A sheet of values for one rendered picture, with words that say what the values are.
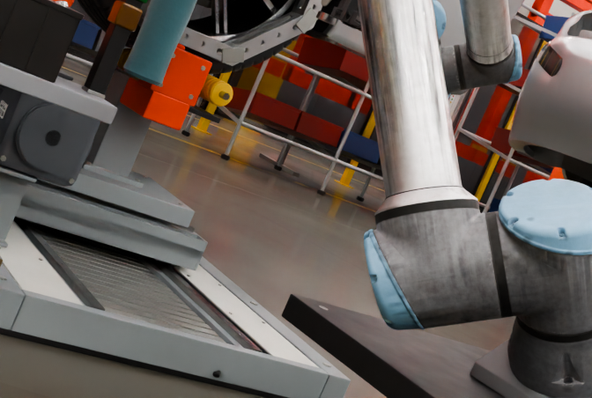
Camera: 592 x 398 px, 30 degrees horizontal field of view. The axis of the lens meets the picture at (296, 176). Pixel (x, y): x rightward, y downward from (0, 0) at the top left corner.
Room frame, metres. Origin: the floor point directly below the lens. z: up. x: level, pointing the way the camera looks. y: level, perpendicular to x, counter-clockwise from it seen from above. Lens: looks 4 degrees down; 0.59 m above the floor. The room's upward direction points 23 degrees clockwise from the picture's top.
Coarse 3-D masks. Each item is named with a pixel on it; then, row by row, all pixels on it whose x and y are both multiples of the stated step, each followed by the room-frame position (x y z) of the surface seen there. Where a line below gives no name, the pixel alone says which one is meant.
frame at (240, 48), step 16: (304, 0) 2.65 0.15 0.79; (320, 0) 2.62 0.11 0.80; (288, 16) 2.64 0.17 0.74; (304, 16) 2.61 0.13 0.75; (192, 32) 2.48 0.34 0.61; (256, 32) 2.60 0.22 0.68; (272, 32) 2.58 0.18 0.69; (288, 32) 2.60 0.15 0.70; (304, 32) 2.62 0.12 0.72; (192, 48) 2.49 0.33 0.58; (208, 48) 2.50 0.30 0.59; (224, 48) 2.52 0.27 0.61; (240, 48) 2.54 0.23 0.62; (256, 48) 2.57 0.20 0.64
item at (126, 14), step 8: (120, 0) 1.82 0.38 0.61; (112, 8) 1.83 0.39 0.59; (120, 8) 1.80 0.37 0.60; (128, 8) 1.80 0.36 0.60; (136, 8) 1.81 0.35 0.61; (112, 16) 1.82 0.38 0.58; (120, 16) 1.80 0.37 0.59; (128, 16) 1.81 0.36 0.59; (136, 16) 1.81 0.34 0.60; (120, 24) 1.80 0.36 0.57; (128, 24) 1.81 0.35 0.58; (136, 24) 1.82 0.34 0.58
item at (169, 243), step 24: (48, 192) 2.41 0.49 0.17; (72, 192) 2.51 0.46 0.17; (24, 216) 2.39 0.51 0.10; (48, 216) 2.42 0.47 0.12; (72, 216) 2.45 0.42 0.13; (96, 216) 2.48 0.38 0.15; (120, 216) 2.51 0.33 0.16; (144, 216) 2.61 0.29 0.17; (96, 240) 2.49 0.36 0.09; (120, 240) 2.52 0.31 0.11; (144, 240) 2.55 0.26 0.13; (168, 240) 2.58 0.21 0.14; (192, 240) 2.61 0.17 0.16; (192, 264) 2.63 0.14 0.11
